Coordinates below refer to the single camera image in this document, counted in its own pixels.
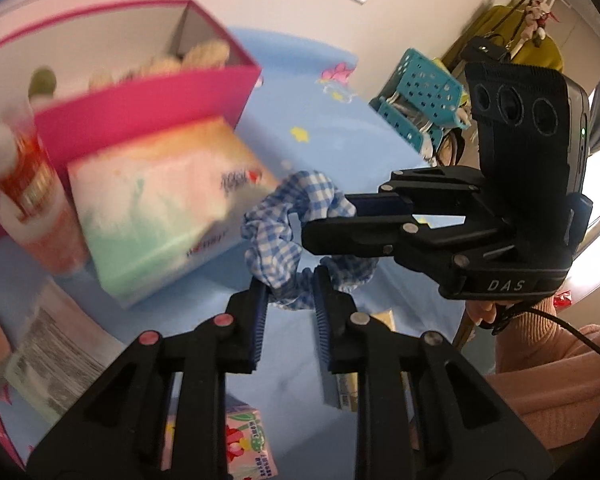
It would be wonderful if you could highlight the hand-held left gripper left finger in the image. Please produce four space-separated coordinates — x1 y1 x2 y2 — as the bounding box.
27 277 270 480

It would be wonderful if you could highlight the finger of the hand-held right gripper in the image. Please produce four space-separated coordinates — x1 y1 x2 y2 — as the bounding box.
349 166 502 218
301 214 512 287

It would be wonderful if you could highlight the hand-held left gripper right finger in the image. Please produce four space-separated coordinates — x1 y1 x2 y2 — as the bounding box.
312 266 556 480

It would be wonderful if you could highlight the yellow tissue pack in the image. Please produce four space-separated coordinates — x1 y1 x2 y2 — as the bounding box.
332 310 416 413

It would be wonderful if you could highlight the blue gingham scrunchie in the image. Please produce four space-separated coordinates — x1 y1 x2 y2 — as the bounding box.
241 170 381 311

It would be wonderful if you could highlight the tan plush toy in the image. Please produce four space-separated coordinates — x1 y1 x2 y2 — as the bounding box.
87 40 231 87

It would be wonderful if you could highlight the pink cardboard box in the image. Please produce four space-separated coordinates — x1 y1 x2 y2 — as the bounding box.
0 0 262 249

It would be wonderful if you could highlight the green plush toy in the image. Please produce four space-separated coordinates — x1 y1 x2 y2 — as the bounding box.
27 66 59 99

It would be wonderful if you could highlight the person's right forearm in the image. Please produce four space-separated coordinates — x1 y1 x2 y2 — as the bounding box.
485 295 600 456

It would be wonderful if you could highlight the person's right hand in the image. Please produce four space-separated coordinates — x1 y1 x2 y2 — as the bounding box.
467 300 502 327

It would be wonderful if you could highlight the teal plastic basket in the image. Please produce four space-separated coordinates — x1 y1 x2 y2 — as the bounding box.
370 96 432 156
391 48 468 127

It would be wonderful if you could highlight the yellow bag with toy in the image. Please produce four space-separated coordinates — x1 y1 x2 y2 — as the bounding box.
442 5 564 74

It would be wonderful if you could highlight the small floral tissue pack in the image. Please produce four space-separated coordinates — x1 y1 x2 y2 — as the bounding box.
165 404 280 480

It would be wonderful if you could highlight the small hanging plush toy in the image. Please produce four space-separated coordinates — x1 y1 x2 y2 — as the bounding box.
522 0 561 41

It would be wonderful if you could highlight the large pastel tissue pack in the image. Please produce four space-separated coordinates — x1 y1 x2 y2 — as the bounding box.
67 116 282 310

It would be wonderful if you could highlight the white wipes pack yellow print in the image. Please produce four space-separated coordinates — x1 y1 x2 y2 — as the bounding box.
5 280 126 424

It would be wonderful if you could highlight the orange lotion bottle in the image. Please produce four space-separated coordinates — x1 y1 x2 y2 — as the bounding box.
0 110 89 277

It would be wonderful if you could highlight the black cable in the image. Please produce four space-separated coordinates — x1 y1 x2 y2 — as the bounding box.
490 300 600 363

